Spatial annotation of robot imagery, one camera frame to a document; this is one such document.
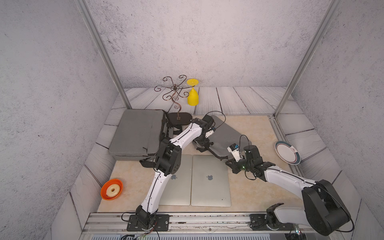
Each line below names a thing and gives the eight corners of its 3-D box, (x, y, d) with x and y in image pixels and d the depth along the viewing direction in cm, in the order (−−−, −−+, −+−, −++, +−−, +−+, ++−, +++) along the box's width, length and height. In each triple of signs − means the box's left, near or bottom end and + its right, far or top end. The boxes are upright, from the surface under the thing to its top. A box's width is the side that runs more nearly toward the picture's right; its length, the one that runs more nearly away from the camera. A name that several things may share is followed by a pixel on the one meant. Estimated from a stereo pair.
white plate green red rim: (281, 165, 96) (283, 162, 94) (272, 143, 107) (274, 140, 105) (301, 165, 96) (303, 162, 94) (290, 143, 107) (292, 140, 105)
